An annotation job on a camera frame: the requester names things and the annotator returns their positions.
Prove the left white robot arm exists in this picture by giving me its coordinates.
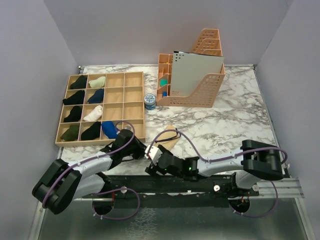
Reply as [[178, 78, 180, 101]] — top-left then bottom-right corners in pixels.
[[31, 129, 147, 215]]

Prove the pale green rolled sock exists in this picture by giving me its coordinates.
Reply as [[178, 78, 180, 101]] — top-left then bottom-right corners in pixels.
[[88, 76, 106, 88]]

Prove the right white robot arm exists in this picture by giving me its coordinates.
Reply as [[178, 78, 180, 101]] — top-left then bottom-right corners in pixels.
[[144, 140, 284, 198]]

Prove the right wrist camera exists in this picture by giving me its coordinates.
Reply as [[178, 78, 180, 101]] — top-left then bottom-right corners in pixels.
[[144, 144, 163, 165]]

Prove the beige underwear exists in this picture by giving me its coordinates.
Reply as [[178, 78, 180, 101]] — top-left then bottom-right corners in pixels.
[[153, 131, 180, 151]]

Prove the dark green rolled sock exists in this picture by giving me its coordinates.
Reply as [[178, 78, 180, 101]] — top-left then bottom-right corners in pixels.
[[60, 124, 80, 142]]

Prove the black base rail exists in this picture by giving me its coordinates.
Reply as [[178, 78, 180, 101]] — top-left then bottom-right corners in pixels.
[[92, 175, 259, 209]]

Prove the blue boxer underwear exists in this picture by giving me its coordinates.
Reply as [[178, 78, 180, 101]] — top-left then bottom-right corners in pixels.
[[101, 121, 120, 139]]

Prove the black rolled sock bottom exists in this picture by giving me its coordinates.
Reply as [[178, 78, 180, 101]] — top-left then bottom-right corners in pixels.
[[80, 121, 101, 141]]

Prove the navy rolled sock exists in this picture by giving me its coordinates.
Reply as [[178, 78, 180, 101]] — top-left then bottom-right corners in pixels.
[[87, 88, 104, 104]]

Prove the black rolled sock top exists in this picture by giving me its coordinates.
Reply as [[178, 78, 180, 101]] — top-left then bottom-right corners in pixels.
[[70, 75, 88, 90]]

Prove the aluminium extrusion rail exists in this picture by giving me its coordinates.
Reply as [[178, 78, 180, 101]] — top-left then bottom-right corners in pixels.
[[257, 178, 305, 199]]

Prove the peach file organizer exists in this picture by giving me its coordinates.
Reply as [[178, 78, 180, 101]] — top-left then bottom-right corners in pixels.
[[156, 28, 225, 108]]

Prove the wooden compartment tray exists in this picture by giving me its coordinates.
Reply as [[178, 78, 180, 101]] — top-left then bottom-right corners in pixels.
[[55, 72, 146, 147]]

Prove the grey white folder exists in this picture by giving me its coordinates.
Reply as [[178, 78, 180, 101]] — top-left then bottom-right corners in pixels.
[[170, 51, 224, 97]]

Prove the blue patterned round tin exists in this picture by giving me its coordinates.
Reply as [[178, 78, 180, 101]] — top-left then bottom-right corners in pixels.
[[144, 93, 156, 110]]

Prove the white rolled sock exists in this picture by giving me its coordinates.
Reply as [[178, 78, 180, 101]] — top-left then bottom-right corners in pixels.
[[83, 105, 103, 122]]

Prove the black rolled sock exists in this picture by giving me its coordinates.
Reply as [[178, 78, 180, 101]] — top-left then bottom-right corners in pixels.
[[80, 121, 101, 141], [61, 105, 82, 123], [70, 75, 88, 90], [62, 90, 85, 105]]

